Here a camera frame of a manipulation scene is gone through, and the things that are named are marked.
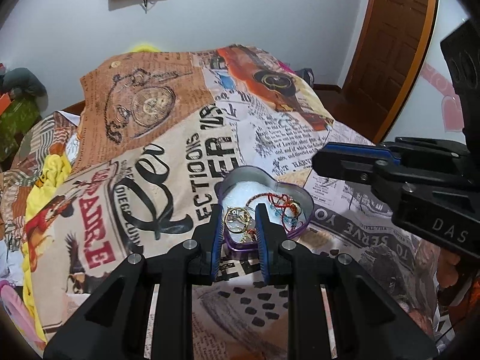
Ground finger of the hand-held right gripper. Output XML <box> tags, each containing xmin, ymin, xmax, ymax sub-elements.
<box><xmin>325</xmin><ymin>136</ymin><xmax>470</xmax><ymax>166</ymax></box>
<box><xmin>312</xmin><ymin>145</ymin><xmax>403</xmax><ymax>196</ymax></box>

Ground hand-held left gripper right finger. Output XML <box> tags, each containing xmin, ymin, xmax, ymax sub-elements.
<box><xmin>254</xmin><ymin>205</ymin><xmax>439</xmax><ymax>360</ymax></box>

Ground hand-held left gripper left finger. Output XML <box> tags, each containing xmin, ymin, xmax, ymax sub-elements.
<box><xmin>43</xmin><ymin>202</ymin><xmax>226</xmax><ymax>360</ymax></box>

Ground gold rings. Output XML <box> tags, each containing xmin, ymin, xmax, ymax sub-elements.
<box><xmin>224</xmin><ymin>206</ymin><xmax>260</xmax><ymax>244</ymax></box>

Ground blue bead bracelet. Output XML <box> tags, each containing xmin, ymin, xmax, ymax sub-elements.
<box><xmin>262</xmin><ymin>202</ymin><xmax>307</xmax><ymax>234</ymax></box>

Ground red string bracelet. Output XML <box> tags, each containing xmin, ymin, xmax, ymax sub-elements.
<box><xmin>247</xmin><ymin>192</ymin><xmax>301</xmax><ymax>215</ymax></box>

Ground purple heart-shaped tin box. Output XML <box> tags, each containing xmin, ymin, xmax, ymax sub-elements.
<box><xmin>217</xmin><ymin>166</ymin><xmax>315</xmax><ymax>260</ymax></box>

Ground brown wooden door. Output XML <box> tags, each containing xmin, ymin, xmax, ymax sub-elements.
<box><xmin>343</xmin><ymin>0</ymin><xmax>440</xmax><ymax>144</ymax></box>

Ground newspaper print blanket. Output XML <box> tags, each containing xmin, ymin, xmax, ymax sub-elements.
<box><xmin>0</xmin><ymin>44</ymin><xmax>443</xmax><ymax>360</ymax></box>

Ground yellow cloth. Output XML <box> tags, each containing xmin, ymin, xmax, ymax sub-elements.
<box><xmin>22</xmin><ymin>153</ymin><xmax>73</xmax><ymax>320</ymax></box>

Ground yellow plastic basin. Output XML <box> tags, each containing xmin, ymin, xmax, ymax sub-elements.
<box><xmin>128</xmin><ymin>41</ymin><xmax>166</xmax><ymax>54</ymax></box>

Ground light pink cloth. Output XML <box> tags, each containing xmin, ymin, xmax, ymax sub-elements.
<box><xmin>0</xmin><ymin>278</ymin><xmax>35</xmax><ymax>331</ymax></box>

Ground green patterned cloth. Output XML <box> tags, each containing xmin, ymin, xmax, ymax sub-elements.
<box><xmin>0</xmin><ymin>97</ymin><xmax>43</xmax><ymax>163</ymax></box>

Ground dark grey plush cushion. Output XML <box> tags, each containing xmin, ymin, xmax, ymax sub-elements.
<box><xmin>0</xmin><ymin>67</ymin><xmax>48</xmax><ymax>99</ymax></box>

